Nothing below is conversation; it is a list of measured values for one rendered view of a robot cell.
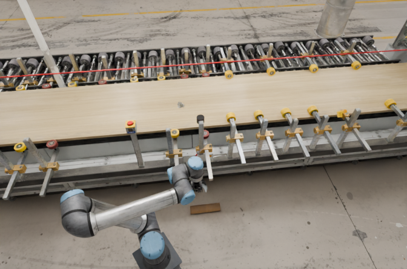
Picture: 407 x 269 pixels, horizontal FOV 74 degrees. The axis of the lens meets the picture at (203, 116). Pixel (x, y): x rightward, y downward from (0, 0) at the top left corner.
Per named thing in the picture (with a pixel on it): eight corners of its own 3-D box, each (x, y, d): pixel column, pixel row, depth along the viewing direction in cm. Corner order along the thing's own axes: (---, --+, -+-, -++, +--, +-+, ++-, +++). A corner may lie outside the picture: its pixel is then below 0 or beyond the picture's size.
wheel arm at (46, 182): (45, 197, 201) (43, 194, 198) (40, 197, 200) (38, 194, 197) (60, 150, 231) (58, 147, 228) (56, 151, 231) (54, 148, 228)
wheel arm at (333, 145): (340, 155, 210) (341, 152, 207) (335, 156, 210) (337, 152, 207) (314, 110, 245) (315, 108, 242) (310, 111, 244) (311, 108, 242)
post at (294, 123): (285, 157, 245) (298, 120, 211) (281, 157, 245) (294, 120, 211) (284, 154, 248) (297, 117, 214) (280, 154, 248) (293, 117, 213)
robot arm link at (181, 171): (171, 182, 151) (191, 174, 155) (165, 166, 159) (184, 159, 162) (172, 190, 158) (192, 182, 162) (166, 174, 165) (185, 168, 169)
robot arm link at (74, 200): (148, 242, 188) (52, 225, 131) (141, 219, 200) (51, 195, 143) (165, 229, 187) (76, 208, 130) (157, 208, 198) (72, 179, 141)
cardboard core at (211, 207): (220, 208, 268) (190, 212, 266) (220, 212, 274) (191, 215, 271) (219, 201, 274) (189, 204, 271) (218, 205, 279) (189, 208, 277)
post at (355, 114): (340, 148, 246) (361, 110, 212) (336, 148, 246) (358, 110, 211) (338, 145, 248) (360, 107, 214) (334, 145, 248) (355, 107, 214)
